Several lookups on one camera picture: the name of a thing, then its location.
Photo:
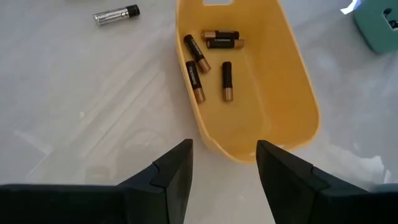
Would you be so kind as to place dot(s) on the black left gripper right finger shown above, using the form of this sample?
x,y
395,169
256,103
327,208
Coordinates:
x,y
311,202

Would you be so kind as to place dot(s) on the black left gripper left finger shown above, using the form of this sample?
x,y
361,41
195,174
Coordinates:
x,y
93,205

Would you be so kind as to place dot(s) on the yellow plastic bin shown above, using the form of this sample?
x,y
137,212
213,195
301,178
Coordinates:
x,y
280,77

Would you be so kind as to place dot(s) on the mint green plastic bin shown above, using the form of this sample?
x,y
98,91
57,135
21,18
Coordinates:
x,y
373,31

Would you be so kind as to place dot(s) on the silver battery with black cap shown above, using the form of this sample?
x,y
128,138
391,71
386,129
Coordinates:
x,y
116,15

